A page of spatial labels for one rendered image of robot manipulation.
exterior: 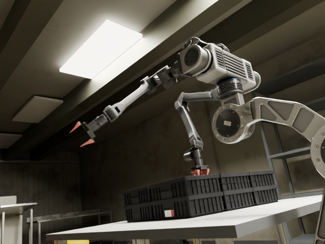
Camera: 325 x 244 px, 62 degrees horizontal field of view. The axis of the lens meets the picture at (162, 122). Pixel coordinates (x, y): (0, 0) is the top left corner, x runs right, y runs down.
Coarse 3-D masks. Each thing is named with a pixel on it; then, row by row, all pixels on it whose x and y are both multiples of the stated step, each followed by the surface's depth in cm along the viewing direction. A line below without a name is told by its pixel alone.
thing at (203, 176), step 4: (184, 176) 156; (188, 176) 156; (192, 176) 158; (196, 176) 160; (200, 176) 162; (204, 176) 164; (208, 176) 166; (212, 176) 168; (216, 176) 169; (168, 180) 167; (172, 180) 164; (176, 180) 161; (180, 180) 157; (184, 180) 155; (152, 184) 180; (156, 184) 177; (160, 184) 173; (164, 184) 170
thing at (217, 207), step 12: (216, 192) 165; (156, 204) 175; (168, 204) 167; (180, 204) 158; (192, 204) 153; (204, 204) 158; (216, 204) 164; (156, 216) 176; (180, 216) 155; (192, 216) 151
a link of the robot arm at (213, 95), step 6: (216, 90) 178; (180, 96) 207; (186, 96) 203; (192, 96) 198; (198, 96) 194; (204, 96) 189; (210, 96) 184; (216, 96) 176; (180, 102) 204; (186, 102) 210
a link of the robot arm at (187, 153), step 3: (192, 141) 180; (192, 144) 179; (195, 144) 179; (192, 147) 179; (195, 147) 178; (198, 147) 180; (189, 150) 184; (192, 150) 183; (201, 150) 182; (186, 153) 184; (189, 153) 181; (186, 156) 182; (189, 156) 180; (186, 159) 183; (189, 159) 182; (192, 159) 181
